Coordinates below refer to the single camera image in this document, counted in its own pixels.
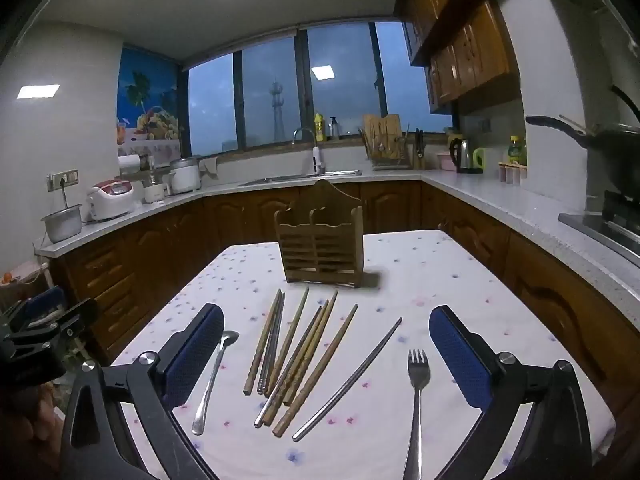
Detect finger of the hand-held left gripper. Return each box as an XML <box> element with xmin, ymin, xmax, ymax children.
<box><xmin>12</xmin><ymin>286</ymin><xmax>67</xmax><ymax>323</ymax></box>
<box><xmin>10</xmin><ymin>298</ymin><xmax>99</xmax><ymax>356</ymax></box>

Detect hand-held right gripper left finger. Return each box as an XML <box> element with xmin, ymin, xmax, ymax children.
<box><xmin>60</xmin><ymin>303</ymin><xmax>226</xmax><ymax>480</ymax></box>

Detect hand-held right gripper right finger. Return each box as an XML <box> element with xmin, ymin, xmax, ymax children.
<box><xmin>428</xmin><ymin>305</ymin><xmax>596</xmax><ymax>480</ymax></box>

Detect wooden chopstick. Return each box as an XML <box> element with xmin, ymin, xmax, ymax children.
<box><xmin>266</xmin><ymin>287</ymin><xmax>310</xmax><ymax>396</ymax></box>
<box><xmin>263</xmin><ymin>300</ymin><xmax>330</xmax><ymax>425</ymax></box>
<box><xmin>243</xmin><ymin>288</ymin><xmax>282</xmax><ymax>395</ymax></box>
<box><xmin>283</xmin><ymin>290</ymin><xmax>339</xmax><ymax>406</ymax></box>
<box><xmin>272</xmin><ymin>304</ymin><xmax>359</xmax><ymax>436</ymax></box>

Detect wooden utensil holder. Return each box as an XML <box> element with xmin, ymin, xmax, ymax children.
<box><xmin>274</xmin><ymin>179</ymin><xmax>364</xmax><ymax>289</ymax></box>

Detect metal spoon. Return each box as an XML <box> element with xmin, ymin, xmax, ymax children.
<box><xmin>192</xmin><ymin>330</ymin><xmax>240</xmax><ymax>436</ymax></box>

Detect metal inner pot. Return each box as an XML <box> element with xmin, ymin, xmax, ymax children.
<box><xmin>41</xmin><ymin>204</ymin><xmax>83</xmax><ymax>244</ymax></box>

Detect floral white tablecloth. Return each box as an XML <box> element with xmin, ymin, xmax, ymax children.
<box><xmin>107</xmin><ymin>230</ymin><xmax>617</xmax><ymax>480</ymax></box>

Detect metal fork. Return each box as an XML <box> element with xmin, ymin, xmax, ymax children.
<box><xmin>402</xmin><ymin>349</ymin><xmax>432</xmax><ymax>480</ymax></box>

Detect red and white rice cooker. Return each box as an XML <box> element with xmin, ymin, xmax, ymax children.
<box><xmin>86</xmin><ymin>179</ymin><xmax>136</xmax><ymax>222</ymax></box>

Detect wooden lower cabinets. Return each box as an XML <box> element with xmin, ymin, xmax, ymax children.
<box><xmin>50</xmin><ymin>180</ymin><xmax>640</xmax><ymax>411</ymax></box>

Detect wooden cabinets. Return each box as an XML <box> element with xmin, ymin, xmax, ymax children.
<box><xmin>395</xmin><ymin>0</ymin><xmax>523</xmax><ymax>113</ymax></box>
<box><xmin>50</xmin><ymin>180</ymin><xmax>640</xmax><ymax>411</ymax></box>

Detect small white blender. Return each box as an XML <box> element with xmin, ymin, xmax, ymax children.
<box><xmin>142</xmin><ymin>169</ymin><xmax>168</xmax><ymax>204</ymax></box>

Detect white electric cooker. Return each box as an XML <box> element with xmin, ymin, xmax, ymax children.
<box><xmin>169</xmin><ymin>157</ymin><xmax>202</xmax><ymax>194</ymax></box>

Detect stainless steel sink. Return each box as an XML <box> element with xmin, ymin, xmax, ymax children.
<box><xmin>239</xmin><ymin>170</ymin><xmax>362</xmax><ymax>187</ymax></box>

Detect steel electric kettle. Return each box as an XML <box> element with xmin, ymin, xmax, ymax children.
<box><xmin>449</xmin><ymin>136</ymin><xmax>481</xmax><ymax>174</ymax></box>

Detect gas stove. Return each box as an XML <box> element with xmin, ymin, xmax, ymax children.
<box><xmin>559</xmin><ymin>190</ymin><xmax>640</xmax><ymax>266</ymax></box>

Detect metal dish rack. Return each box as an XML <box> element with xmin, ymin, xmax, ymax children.
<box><xmin>359</xmin><ymin>130</ymin><xmax>413</xmax><ymax>171</ymax></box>

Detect knife block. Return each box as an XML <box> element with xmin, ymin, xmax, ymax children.
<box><xmin>412</xmin><ymin>129</ymin><xmax>428</xmax><ymax>171</ymax></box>

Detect chrome kitchen faucet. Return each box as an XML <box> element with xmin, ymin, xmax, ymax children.
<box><xmin>292</xmin><ymin>127</ymin><xmax>323</xmax><ymax>177</ymax></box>

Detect wooden cutting board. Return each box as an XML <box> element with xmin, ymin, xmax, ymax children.
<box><xmin>363</xmin><ymin>114</ymin><xmax>403</xmax><ymax>161</ymax></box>

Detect black wok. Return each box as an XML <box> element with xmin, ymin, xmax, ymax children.
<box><xmin>525</xmin><ymin>85</ymin><xmax>640</xmax><ymax>201</ymax></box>

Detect kitchen window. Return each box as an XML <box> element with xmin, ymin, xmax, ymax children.
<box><xmin>187</xmin><ymin>22</ymin><xmax>453</xmax><ymax>157</ymax></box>

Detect wooden upper cabinets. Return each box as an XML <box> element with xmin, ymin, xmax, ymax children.
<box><xmin>395</xmin><ymin>0</ymin><xmax>523</xmax><ymax>113</ymax></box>

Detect wall power outlet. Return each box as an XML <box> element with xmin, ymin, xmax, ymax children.
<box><xmin>46</xmin><ymin>170</ymin><xmax>80</xmax><ymax>192</ymax></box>

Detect fruit print wall poster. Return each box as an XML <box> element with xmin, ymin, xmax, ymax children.
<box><xmin>117</xmin><ymin>47</ymin><xmax>182</xmax><ymax>158</ymax></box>

